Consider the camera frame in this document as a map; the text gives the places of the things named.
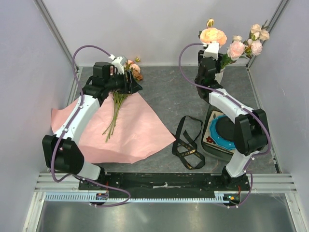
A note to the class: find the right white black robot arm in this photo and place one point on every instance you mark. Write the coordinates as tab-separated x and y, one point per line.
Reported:
239	128

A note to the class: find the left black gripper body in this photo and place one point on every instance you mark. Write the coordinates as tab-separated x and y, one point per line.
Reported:
118	83

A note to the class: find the aluminium frame rail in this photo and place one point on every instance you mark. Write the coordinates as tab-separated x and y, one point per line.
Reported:
262	183

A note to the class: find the large peach peony stem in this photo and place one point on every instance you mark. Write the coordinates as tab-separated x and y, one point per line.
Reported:
212	34

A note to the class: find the purple pink wrapping paper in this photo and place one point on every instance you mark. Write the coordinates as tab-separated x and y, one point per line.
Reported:
139	133

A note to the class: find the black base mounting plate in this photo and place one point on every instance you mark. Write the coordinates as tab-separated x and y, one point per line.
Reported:
173	185

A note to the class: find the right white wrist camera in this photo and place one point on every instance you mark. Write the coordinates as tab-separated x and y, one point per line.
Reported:
211	50

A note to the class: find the blue scalloped plate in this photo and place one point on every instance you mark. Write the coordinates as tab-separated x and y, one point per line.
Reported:
217	139

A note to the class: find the dark green plastic tray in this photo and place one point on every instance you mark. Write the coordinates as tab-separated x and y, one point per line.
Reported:
212	151

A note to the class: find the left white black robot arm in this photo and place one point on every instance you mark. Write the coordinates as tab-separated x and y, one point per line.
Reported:
61	150

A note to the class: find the black round plate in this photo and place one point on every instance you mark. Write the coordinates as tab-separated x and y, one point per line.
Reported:
225	128

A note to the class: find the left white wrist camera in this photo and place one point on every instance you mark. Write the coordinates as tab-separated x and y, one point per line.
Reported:
118	61

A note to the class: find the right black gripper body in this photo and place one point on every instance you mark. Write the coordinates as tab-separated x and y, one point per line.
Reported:
218	63

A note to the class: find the white ribbed ceramic vase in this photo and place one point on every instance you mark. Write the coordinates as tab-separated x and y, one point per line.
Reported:
219	76

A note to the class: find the pink artificial flower bunch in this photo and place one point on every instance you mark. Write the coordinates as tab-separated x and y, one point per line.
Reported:
120	104

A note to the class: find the pale pink rose stem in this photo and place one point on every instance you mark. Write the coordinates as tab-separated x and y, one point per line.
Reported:
246	48

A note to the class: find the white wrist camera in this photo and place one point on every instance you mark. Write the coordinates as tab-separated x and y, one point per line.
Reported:
118	61
211	50

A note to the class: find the black ribbon with gold lettering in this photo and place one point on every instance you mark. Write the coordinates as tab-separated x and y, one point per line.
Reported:
184	145

